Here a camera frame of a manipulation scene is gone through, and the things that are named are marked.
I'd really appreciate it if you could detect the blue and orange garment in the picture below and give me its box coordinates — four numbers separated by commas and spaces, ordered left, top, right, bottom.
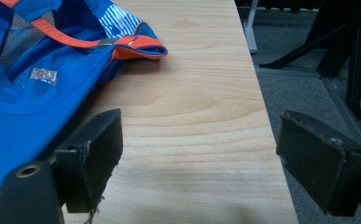
0, 0, 169, 198

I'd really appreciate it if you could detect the white stand leg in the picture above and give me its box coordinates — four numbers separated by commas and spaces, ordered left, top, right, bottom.
243, 0, 260, 55

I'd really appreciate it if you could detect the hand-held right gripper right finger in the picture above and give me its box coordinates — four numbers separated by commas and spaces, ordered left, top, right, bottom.
275, 109, 361, 217

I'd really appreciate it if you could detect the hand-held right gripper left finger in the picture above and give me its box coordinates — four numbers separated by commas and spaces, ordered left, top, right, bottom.
52, 107, 124, 215

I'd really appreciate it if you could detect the black metal stand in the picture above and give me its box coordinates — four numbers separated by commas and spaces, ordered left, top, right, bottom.
258, 0, 361, 121

